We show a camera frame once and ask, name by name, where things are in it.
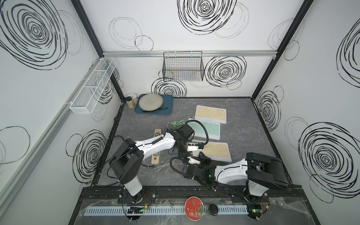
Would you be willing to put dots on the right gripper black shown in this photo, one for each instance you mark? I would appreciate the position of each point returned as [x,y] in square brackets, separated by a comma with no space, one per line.
[202,160]

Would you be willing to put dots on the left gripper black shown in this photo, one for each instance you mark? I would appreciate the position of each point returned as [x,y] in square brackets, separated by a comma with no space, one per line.
[181,153]

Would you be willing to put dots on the yellow wireless keyboard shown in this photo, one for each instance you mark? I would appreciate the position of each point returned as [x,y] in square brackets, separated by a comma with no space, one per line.
[218,151]
[211,114]

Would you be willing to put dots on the green wireless keyboard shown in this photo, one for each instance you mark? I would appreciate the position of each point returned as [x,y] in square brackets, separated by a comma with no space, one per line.
[212,128]

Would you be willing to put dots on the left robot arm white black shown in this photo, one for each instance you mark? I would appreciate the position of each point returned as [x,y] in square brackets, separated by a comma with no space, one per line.
[127,160]

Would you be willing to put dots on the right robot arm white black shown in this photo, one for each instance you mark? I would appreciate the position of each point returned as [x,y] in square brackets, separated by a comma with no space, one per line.
[260,172]

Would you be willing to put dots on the beige power strip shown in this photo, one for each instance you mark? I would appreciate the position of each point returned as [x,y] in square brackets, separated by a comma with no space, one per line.
[155,156]

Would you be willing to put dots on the black knife on tray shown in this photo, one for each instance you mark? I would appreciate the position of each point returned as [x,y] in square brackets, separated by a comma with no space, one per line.
[156,110]

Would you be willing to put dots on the teal tray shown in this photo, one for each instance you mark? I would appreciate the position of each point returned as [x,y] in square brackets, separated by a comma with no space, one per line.
[168,102]

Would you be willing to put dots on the red round emergency button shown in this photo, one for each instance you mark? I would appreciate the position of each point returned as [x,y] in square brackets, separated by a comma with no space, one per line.
[194,208]

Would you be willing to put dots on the black round knob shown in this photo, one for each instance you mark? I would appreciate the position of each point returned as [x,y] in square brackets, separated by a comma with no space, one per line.
[213,209]

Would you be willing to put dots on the grey round plate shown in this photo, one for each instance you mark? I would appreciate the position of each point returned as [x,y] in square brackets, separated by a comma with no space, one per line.
[150,102]

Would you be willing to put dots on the white slotted cable duct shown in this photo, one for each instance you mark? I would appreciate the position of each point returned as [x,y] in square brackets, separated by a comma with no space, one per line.
[158,210]

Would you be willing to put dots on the black wire wall basket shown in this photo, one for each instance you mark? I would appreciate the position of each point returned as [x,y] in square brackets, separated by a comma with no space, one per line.
[185,66]

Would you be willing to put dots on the white wire wall shelf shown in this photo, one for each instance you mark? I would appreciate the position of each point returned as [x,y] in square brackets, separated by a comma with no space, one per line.
[94,86]

